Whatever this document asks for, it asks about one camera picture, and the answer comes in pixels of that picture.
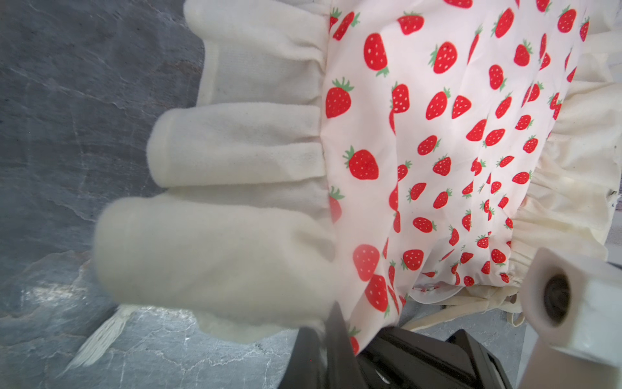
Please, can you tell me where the strawberry print ruffled pillow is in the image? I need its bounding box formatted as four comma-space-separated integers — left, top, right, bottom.
93, 1, 621, 352

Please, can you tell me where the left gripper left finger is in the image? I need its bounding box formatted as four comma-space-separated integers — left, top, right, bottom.
279, 303, 367, 389

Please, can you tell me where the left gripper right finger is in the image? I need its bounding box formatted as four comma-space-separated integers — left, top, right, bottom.
519, 248, 621, 388

